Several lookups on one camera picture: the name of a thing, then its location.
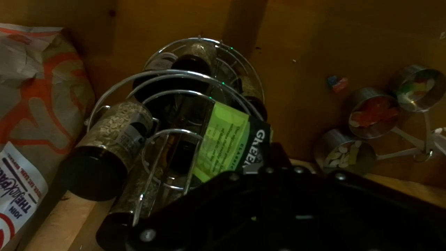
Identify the printed brown paper bag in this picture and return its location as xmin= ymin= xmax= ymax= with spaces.
xmin=0 ymin=22 xmax=98 ymax=251

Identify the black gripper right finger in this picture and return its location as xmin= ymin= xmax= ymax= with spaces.
xmin=290 ymin=157 xmax=446 ymax=251

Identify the medium steel measuring cup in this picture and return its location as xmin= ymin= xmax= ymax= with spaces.
xmin=348 ymin=87 xmax=431 ymax=150

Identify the small red blue object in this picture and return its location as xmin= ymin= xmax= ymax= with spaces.
xmin=325 ymin=73 xmax=350 ymax=94

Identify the glass spice jar black lid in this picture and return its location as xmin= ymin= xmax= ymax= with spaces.
xmin=97 ymin=161 xmax=189 ymax=251
xmin=61 ymin=98 xmax=157 ymax=202
xmin=132 ymin=41 xmax=218 ymax=96

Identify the small steel measuring cup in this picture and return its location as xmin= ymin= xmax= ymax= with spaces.
xmin=389 ymin=62 xmax=446 ymax=161

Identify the green tea sachet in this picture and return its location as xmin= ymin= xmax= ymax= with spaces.
xmin=193 ymin=100 xmax=274 ymax=185

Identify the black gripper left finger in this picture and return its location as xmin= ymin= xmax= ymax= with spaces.
xmin=125 ymin=140 xmax=299 ymax=251

